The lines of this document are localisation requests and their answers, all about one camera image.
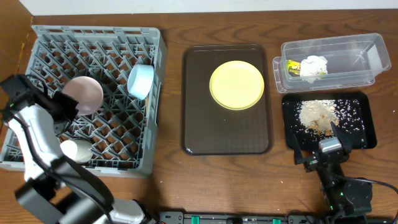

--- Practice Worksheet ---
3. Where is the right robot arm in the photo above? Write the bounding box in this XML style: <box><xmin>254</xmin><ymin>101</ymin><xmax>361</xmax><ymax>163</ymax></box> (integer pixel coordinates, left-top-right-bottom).
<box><xmin>292</xmin><ymin>123</ymin><xmax>373</xmax><ymax>223</ymax></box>

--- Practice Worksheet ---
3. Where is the white pink bowl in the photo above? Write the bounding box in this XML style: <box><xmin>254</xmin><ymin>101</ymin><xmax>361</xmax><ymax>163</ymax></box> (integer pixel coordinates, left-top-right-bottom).
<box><xmin>62</xmin><ymin>76</ymin><xmax>103</xmax><ymax>115</ymax></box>

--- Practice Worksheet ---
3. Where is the white napkin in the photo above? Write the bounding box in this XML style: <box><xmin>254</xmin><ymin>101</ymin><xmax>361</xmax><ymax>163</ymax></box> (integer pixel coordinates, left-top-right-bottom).
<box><xmin>300</xmin><ymin>55</ymin><xmax>328</xmax><ymax>83</ymax></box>

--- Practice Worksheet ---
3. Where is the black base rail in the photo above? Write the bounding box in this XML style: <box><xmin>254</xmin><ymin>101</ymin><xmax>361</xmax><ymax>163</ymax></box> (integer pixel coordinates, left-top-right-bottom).
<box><xmin>157</xmin><ymin>210</ymin><xmax>397</xmax><ymax>224</ymax></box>

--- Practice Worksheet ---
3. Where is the yellow plate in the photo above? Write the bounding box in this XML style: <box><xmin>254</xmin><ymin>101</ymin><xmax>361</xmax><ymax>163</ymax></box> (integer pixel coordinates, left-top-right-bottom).
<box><xmin>209</xmin><ymin>60</ymin><xmax>265</xmax><ymax>111</ymax></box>

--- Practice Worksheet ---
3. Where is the pile of rice scraps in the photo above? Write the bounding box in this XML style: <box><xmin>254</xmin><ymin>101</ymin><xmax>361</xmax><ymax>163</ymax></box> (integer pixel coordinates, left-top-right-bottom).
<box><xmin>299</xmin><ymin>100</ymin><xmax>340</xmax><ymax>136</ymax></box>

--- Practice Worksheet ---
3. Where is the green snack wrapper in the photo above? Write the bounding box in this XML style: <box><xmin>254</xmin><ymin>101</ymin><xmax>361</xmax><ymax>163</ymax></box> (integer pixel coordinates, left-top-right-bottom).
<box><xmin>287</xmin><ymin>60</ymin><xmax>301</xmax><ymax>77</ymax></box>

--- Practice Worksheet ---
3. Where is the light blue bowl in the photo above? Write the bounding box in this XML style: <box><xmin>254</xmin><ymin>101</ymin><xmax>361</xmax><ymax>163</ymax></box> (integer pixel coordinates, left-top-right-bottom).
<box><xmin>127</xmin><ymin>64</ymin><xmax>154</xmax><ymax>100</ymax></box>

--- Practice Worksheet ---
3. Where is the dark brown serving tray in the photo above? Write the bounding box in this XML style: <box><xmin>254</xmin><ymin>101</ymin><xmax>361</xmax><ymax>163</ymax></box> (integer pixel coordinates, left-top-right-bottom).
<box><xmin>180</xmin><ymin>44</ymin><xmax>273</xmax><ymax>156</ymax></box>

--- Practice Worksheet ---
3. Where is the grey dishwasher rack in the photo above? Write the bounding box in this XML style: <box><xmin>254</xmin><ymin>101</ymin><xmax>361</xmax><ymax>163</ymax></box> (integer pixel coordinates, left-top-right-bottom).
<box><xmin>0</xmin><ymin>25</ymin><xmax>168</xmax><ymax>180</ymax></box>

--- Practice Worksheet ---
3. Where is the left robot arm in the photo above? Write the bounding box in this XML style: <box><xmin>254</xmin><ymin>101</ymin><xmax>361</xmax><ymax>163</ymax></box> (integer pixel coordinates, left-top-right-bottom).
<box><xmin>1</xmin><ymin>90</ymin><xmax>156</xmax><ymax>223</ymax></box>

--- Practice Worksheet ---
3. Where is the clear plastic bin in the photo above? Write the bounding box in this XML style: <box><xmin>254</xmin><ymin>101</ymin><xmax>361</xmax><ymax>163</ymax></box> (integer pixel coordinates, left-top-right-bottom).
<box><xmin>272</xmin><ymin>33</ymin><xmax>392</xmax><ymax>93</ymax></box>

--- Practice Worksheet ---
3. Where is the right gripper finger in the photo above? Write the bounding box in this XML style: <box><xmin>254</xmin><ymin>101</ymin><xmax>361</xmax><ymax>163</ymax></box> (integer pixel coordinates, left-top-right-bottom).
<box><xmin>292</xmin><ymin>135</ymin><xmax>304</xmax><ymax>165</ymax></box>
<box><xmin>330</xmin><ymin>122</ymin><xmax>353</xmax><ymax>152</ymax></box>

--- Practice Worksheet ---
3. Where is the white paper cup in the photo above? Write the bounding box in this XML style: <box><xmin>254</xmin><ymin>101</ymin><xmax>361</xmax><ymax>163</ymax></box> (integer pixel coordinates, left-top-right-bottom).
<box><xmin>60</xmin><ymin>139</ymin><xmax>93</xmax><ymax>163</ymax></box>

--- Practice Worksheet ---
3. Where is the black food waste tray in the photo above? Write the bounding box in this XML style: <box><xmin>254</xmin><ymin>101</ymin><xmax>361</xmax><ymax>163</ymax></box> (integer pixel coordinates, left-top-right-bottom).
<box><xmin>282</xmin><ymin>91</ymin><xmax>377</xmax><ymax>151</ymax></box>

